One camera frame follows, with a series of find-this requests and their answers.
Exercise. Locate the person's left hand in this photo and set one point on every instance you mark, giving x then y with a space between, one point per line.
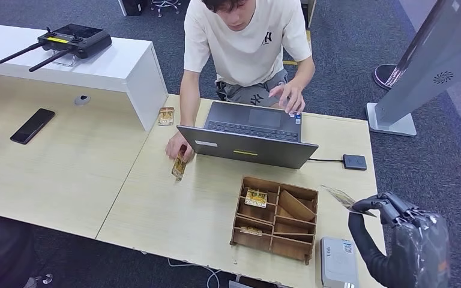
290 95

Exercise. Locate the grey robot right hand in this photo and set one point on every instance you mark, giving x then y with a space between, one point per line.
417 254

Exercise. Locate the person's right hand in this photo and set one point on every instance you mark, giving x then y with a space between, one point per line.
177 145

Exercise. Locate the gold ID card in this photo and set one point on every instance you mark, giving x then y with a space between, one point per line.
179 167

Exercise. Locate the gold room key card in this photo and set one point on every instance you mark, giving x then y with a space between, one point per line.
344 198

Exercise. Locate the person's left forearm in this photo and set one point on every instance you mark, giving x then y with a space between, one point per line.
304 73

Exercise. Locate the person's right forearm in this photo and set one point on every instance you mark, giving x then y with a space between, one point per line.
190 103

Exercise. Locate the gold card with brown border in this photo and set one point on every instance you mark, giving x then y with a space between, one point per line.
166 116

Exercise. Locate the person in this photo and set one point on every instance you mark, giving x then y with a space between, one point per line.
246 39

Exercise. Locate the white card reader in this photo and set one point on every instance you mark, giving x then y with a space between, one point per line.
338 264

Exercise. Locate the small black card reader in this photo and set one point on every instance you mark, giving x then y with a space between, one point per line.
354 162

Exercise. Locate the gold and white card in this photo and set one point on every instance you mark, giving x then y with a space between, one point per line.
256 198

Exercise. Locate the clear plastic film wrap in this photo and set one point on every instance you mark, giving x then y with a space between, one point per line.
423 250

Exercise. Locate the yellow floor tape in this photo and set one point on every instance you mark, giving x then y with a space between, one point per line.
290 62

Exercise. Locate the grey laptop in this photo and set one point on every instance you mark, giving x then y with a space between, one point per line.
254 151

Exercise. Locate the white desk shelf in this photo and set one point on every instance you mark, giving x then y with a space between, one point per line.
107 67

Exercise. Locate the wooden compartment box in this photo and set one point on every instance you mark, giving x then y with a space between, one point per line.
254 214

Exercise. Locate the small grey round puck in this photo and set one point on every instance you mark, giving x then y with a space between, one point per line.
81 99

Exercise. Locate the grey kiosk stand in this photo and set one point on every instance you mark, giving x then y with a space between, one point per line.
425 67

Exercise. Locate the clear acrylic controller stand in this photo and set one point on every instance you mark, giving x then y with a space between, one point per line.
65 60

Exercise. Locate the chrome chair base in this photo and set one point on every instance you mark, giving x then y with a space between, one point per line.
166 4

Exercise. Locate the black remote controller with antennas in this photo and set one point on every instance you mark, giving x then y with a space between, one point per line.
78 39

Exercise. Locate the black smartphone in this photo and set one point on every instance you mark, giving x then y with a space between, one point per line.
32 126

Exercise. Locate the black box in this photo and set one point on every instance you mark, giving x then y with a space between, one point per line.
133 6

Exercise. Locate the black office chair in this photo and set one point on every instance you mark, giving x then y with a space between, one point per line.
0 250

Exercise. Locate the round chrome post base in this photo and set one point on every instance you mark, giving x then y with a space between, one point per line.
385 75

